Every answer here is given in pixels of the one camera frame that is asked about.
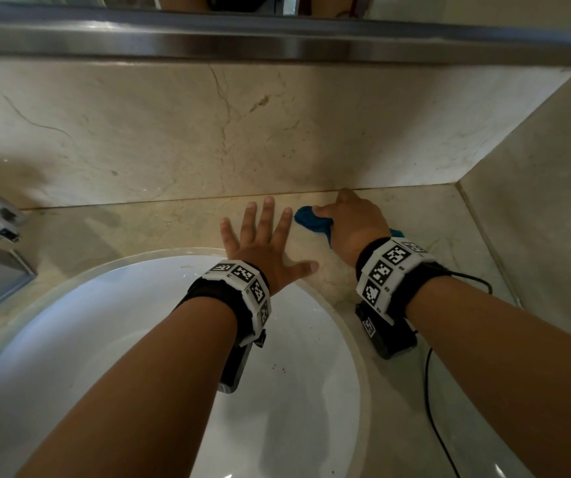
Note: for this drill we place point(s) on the person's right hand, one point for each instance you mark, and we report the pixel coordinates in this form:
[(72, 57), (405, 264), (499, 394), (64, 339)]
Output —
[(360, 223)]

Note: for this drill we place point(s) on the left marker wristband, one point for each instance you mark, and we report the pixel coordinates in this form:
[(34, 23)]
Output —
[(235, 288)]

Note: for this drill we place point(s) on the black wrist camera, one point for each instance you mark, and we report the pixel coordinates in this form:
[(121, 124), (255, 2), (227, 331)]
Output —
[(235, 365), (390, 335)]

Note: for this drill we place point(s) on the white ceramic sink basin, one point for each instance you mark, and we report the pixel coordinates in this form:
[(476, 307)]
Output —
[(91, 318)]

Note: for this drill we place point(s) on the right marker wristband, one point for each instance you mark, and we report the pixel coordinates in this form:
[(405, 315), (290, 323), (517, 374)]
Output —
[(395, 273)]

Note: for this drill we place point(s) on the person's right forearm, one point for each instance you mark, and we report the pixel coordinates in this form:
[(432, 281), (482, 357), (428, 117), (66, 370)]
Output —
[(514, 373)]

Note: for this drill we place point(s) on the person's left hand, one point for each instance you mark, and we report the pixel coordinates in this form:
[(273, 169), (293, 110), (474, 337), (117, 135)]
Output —
[(260, 253)]

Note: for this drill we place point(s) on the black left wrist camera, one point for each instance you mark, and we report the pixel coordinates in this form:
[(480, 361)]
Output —
[(235, 365)]

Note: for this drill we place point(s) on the marker wristband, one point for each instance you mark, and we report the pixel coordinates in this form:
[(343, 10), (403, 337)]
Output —
[(395, 273), (235, 288)]

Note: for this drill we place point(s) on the steel framed mirror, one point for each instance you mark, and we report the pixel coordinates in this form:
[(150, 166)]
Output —
[(265, 39)]

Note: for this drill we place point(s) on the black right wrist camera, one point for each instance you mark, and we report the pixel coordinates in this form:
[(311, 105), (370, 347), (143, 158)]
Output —
[(390, 335)]

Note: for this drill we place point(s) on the teal cleaning cloth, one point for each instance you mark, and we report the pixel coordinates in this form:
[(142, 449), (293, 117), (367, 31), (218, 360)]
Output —
[(310, 219)]

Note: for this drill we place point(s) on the beige marble sink countertop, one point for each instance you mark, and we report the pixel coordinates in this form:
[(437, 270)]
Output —
[(439, 219)]

